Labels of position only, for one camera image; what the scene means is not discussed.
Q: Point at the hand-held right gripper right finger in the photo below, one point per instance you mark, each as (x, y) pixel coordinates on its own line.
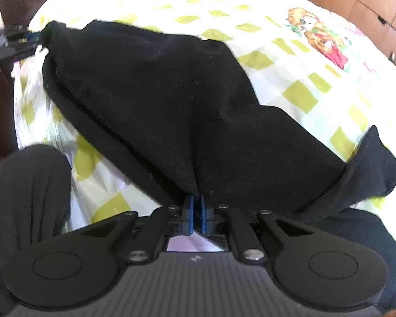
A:
(204, 214)

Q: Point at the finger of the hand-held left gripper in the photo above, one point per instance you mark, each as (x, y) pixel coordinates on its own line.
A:
(33, 37)

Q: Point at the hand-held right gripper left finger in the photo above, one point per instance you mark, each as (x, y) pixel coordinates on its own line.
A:
(189, 214)

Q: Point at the yellow checked bed blanket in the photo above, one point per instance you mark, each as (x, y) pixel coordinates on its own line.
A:
(283, 56)

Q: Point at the person's left leg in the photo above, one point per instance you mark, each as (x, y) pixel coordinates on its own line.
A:
(23, 198)

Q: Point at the black pants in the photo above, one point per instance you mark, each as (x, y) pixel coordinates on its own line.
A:
(171, 112)

